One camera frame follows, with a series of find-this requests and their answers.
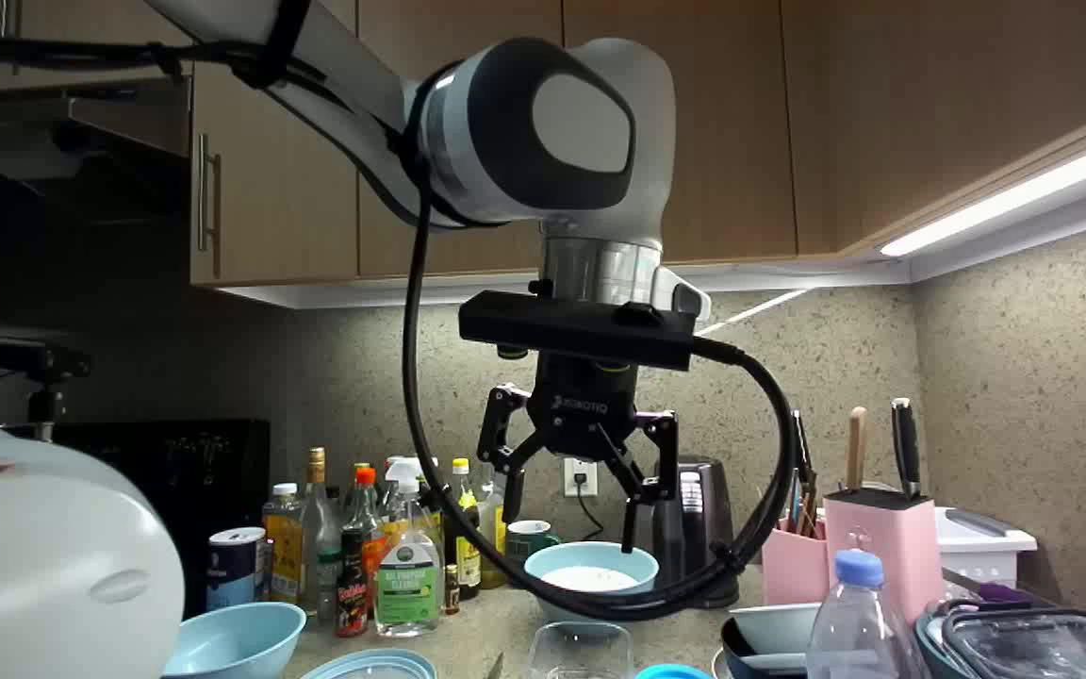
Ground white cap oil bottle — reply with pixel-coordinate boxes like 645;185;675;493
262;481;313;603

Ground yellow cap dark bottle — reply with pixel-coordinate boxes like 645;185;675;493
443;453;485;603

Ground clear spray bottle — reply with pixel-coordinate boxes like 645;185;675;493
369;453;450;640

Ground empty light blue bowl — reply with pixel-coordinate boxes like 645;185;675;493
159;600;313;679

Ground light blue plate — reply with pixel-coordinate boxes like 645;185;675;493
299;644;443;679

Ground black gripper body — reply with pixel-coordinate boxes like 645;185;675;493
531;351;648;462

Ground wooden handle knife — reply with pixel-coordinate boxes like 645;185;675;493
846;403;870;498

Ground black power cord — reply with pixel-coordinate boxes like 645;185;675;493
578;484;606;542

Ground blue bowl with white contents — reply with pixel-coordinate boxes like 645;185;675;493
522;541;663;629

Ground pink utensil holder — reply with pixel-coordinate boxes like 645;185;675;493
758;525;835;606

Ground black handle knife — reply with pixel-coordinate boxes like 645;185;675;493
886;391;924;501

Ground wooden overhead cabinet door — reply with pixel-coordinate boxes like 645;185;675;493
186;58;362;291
782;0;1086;257
353;0;568;282
561;0;801;264

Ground steel bar door handle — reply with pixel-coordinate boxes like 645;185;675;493
196;130;224;257

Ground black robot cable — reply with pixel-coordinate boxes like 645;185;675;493
0;24;801;624

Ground black countertop appliance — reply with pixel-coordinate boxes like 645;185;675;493
9;415;276;620

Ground white wall outlet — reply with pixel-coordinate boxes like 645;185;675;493
561;453;605;501

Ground orange cap sauce bottle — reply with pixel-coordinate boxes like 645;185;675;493
337;462;384;640

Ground gold cap glass bottle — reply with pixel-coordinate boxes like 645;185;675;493
302;447;348;624

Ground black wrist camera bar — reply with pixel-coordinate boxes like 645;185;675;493
455;288;704;375

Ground blue cap water bottle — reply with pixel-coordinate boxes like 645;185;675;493
805;542;924;679

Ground blue silicone item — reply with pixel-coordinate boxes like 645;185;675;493
631;662;712;679

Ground black electric kettle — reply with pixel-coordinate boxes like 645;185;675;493
639;453;741;610

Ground white canister blue label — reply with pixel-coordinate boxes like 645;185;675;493
203;525;269;616

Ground clear lidded food container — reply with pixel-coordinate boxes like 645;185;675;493
912;595;1086;679

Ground dark bowl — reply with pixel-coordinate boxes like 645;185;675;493
717;600;826;679

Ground white plastic container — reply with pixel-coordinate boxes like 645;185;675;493
934;501;1042;591

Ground dark range hood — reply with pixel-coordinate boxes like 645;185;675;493
0;78;196;237

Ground clear glass container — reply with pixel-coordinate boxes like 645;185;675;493
526;616;639;679

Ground under-cabinet LED light strip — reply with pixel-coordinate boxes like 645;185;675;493
874;121;1086;272
214;257;886;313

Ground black kitchen utensil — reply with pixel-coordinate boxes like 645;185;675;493
788;409;824;541

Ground pink knife block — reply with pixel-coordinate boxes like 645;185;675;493
824;487;948;629

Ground black camera on stand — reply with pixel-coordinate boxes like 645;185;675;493
0;335;95;447

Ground white rounded appliance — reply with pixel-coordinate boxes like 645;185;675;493
0;388;188;679

